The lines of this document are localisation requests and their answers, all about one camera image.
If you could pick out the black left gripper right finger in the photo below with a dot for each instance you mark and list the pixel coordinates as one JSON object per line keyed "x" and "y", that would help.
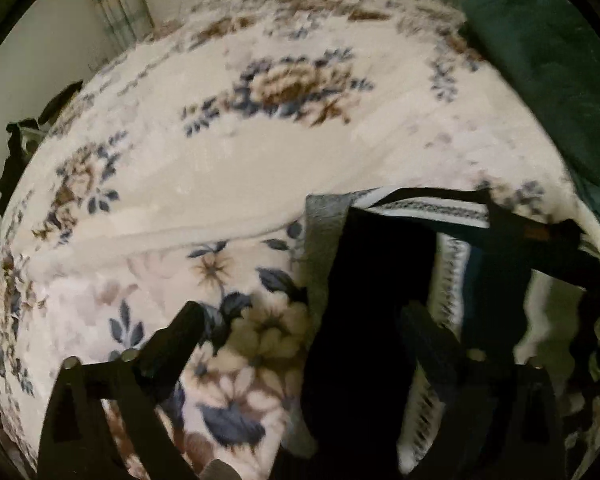
{"x": 500, "y": 420}

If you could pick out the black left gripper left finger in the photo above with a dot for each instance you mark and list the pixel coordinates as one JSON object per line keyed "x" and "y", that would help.
{"x": 76, "y": 442}

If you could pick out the black grey striped knit garment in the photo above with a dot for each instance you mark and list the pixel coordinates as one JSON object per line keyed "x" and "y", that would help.
{"x": 510, "y": 290}

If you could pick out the black clothes pile on basket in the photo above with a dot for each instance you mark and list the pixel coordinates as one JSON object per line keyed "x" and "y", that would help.
{"x": 25, "y": 136}

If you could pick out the white floral plush blanket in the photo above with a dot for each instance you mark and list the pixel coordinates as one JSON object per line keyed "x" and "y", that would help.
{"x": 181, "y": 173}

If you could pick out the dark green plush quilt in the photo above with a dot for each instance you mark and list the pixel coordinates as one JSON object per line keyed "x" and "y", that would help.
{"x": 550, "y": 56}

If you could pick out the left blue grey curtain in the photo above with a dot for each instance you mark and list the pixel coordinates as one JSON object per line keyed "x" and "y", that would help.
{"x": 126, "y": 22}

